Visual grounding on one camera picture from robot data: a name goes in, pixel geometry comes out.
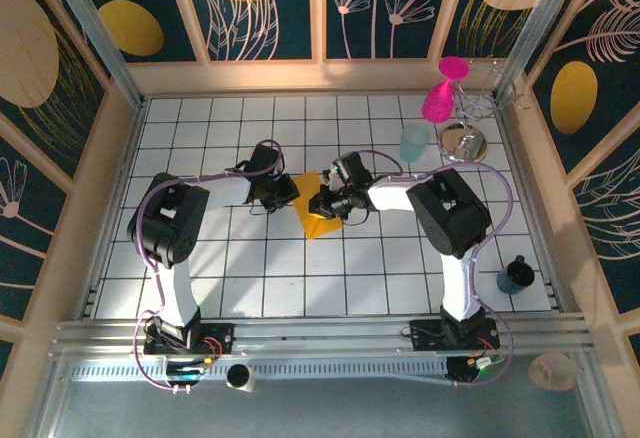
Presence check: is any orange paper sheet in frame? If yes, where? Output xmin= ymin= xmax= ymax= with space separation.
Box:
xmin=292 ymin=170 xmax=346 ymax=242

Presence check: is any teal textured plastic cup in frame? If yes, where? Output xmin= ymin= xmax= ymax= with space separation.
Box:
xmin=398 ymin=124 xmax=431 ymax=164

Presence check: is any chrome glass rack stand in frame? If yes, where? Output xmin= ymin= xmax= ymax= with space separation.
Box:
xmin=437 ymin=56 xmax=534 ymax=164

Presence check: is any pink wine glass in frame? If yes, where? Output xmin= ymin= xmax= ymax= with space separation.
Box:
xmin=421 ymin=56 xmax=471 ymax=124

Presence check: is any small white black cylinder device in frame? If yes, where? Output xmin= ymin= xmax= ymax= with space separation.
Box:
xmin=225 ymin=363 xmax=258 ymax=393

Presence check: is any dark blue mug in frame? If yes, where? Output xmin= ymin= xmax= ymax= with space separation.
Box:
xmin=496 ymin=255 xmax=536 ymax=295

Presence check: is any translucent pink round disc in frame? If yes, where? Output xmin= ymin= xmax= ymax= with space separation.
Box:
xmin=528 ymin=351 xmax=580 ymax=390

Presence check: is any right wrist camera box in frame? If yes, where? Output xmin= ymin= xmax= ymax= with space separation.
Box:
xmin=332 ymin=151 xmax=374 ymax=187

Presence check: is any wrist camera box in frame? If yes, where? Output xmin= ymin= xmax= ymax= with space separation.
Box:
xmin=332 ymin=151 xmax=374 ymax=187
xmin=248 ymin=141 xmax=284 ymax=177

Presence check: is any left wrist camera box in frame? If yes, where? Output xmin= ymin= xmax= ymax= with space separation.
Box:
xmin=248 ymin=141 xmax=284 ymax=177

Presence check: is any aluminium mounting rail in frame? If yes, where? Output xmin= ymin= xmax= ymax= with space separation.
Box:
xmin=47 ymin=311 xmax=596 ymax=359

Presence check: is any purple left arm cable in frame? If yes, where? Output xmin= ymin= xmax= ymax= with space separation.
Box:
xmin=130 ymin=138 xmax=286 ymax=394

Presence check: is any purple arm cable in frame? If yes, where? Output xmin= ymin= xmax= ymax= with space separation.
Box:
xmin=130 ymin=138 xmax=286 ymax=394
xmin=357 ymin=149 xmax=516 ymax=389

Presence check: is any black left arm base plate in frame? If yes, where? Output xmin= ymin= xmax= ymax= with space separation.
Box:
xmin=143 ymin=321 xmax=236 ymax=357

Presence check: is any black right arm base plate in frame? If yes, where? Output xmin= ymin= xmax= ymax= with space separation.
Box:
xmin=399 ymin=318 xmax=500 ymax=352

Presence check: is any perforated metal cable duct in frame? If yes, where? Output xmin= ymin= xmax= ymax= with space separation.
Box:
xmin=64 ymin=357 xmax=451 ymax=383

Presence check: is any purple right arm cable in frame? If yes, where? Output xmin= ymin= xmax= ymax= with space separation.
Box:
xmin=357 ymin=149 xmax=516 ymax=389

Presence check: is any aluminium frame post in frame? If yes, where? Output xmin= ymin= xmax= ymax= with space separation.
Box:
xmin=492 ymin=0 xmax=586 ymax=104
xmin=39 ymin=0 xmax=146 ymax=109

